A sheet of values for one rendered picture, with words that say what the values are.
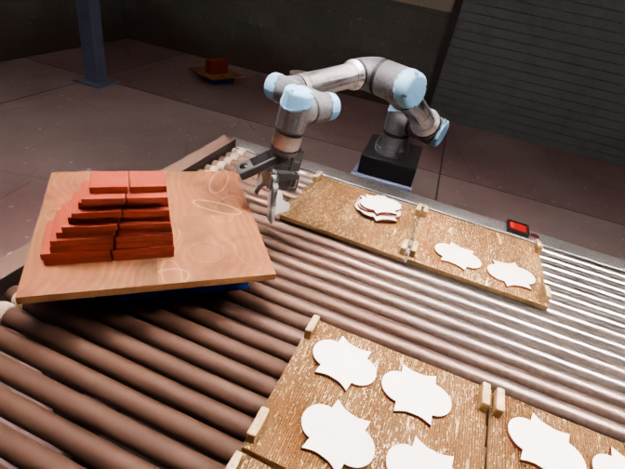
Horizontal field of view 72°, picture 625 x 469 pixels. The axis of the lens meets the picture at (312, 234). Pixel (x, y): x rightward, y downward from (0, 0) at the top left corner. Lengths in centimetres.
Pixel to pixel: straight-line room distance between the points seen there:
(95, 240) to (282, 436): 53
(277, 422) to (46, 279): 53
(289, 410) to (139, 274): 41
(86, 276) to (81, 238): 8
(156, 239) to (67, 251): 17
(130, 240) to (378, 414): 61
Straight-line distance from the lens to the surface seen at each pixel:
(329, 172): 176
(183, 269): 97
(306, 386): 91
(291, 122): 107
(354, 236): 134
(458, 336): 116
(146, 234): 97
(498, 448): 98
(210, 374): 93
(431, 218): 158
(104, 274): 98
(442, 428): 94
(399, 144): 191
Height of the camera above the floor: 166
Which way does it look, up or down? 34 degrees down
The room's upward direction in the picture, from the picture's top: 11 degrees clockwise
